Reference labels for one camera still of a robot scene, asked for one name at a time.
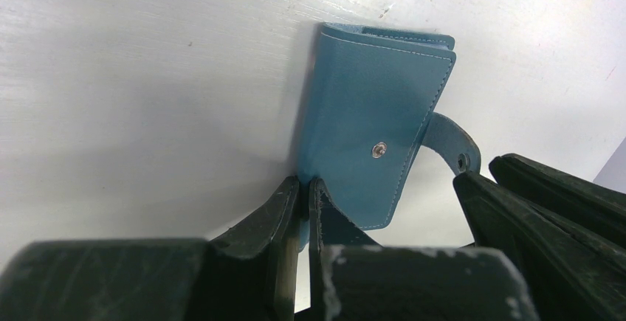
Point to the blue leather card holder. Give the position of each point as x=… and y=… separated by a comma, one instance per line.
x=370, y=108

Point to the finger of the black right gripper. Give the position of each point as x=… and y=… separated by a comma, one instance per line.
x=572, y=272
x=593, y=207

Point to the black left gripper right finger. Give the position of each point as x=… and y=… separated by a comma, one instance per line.
x=355, y=278

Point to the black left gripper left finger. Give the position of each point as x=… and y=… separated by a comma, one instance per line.
x=246, y=273

